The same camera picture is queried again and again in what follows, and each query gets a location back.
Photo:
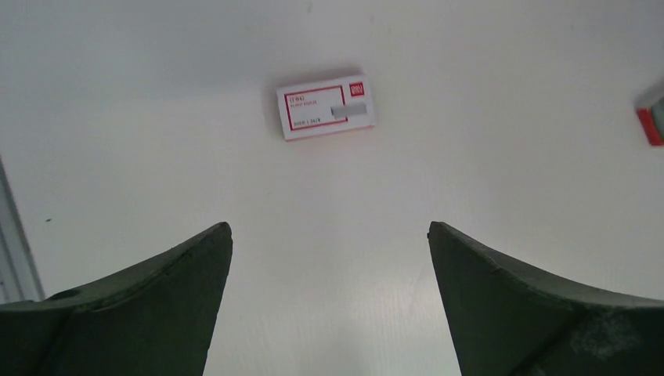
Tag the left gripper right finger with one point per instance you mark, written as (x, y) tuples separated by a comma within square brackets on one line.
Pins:
[(507, 317)]

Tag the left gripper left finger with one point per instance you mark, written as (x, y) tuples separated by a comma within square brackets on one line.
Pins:
[(156, 317)]

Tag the red staple box tray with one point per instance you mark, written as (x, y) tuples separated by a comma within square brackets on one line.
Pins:
[(649, 110)]

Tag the red staple box sleeve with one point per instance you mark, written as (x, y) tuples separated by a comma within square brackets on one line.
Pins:
[(322, 108)]

